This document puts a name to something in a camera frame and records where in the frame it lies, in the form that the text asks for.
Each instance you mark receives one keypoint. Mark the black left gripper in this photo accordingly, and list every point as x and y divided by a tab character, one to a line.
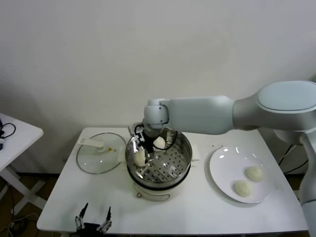
90	228

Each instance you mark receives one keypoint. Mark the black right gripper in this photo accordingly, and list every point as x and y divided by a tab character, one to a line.
147	142

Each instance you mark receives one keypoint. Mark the white steamed baozi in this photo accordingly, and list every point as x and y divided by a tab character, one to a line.
254	173
243	188
160	142
139	158

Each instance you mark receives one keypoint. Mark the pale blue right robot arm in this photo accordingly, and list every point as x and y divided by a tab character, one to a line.
202	116

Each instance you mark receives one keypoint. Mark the stainless steel steamer basket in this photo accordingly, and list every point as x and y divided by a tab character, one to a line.
172	160

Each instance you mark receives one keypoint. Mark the cream electric cooker base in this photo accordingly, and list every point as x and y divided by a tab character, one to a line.
177	190

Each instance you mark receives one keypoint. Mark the white round plate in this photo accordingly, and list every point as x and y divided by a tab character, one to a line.
222	163

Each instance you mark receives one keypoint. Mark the white folding side table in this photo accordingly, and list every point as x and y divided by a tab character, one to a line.
22	138

